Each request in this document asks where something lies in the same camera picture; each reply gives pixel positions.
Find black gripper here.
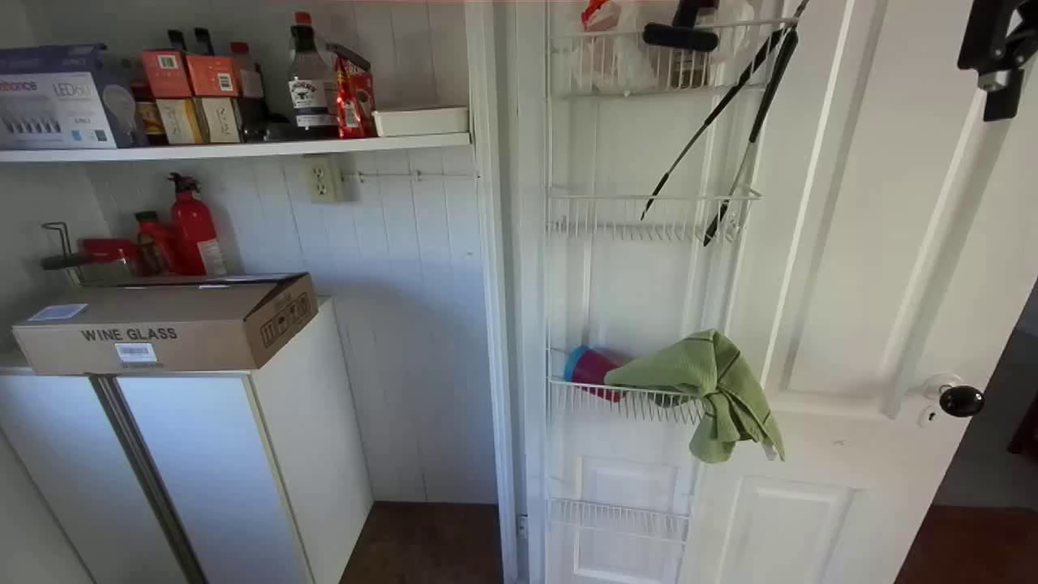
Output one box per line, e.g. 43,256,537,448
956,0,1038,124

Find black tongs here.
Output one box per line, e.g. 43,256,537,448
637,0,814,249

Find white panel door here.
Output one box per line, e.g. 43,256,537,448
506,0,1038,584

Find black door knob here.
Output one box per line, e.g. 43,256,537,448
937,384,990,422

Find black brush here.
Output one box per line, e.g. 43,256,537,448
642,0,722,55

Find green cloth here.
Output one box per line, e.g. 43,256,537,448
600,327,788,466

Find red and white bottle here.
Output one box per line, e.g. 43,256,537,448
575,0,632,91

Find pink plastic cup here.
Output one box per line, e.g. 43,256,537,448
572,348,630,404

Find blue plastic cup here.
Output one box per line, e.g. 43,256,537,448
562,343,594,385

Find white flat tray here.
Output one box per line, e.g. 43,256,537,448
369,103,469,140

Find red snack bag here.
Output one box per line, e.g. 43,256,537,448
328,41,381,140

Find clear liquor bottle red cap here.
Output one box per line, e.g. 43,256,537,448
286,10,341,144

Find dark bottle red cap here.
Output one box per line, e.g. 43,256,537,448
227,38,271,144

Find orange and tan carton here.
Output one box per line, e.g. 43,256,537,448
140,25,209,150
184,25,245,145

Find red fire extinguisher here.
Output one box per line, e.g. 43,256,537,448
169,172,227,278

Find small red bottle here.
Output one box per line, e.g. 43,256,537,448
134,209,177,274

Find white cabinet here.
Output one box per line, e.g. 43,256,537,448
0,303,377,584

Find cardboard wine glass box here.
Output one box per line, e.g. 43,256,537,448
11,273,321,376

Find red tin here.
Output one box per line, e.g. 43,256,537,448
77,238,142,270

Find grey glassware box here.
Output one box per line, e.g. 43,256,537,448
0,41,140,152

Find metal hand tool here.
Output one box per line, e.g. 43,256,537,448
39,218,84,287

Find white wire door rack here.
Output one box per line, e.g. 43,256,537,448
537,0,799,584

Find wall power outlet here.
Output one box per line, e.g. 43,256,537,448
305,154,351,209

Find white wall shelf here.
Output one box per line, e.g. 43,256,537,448
0,128,476,167

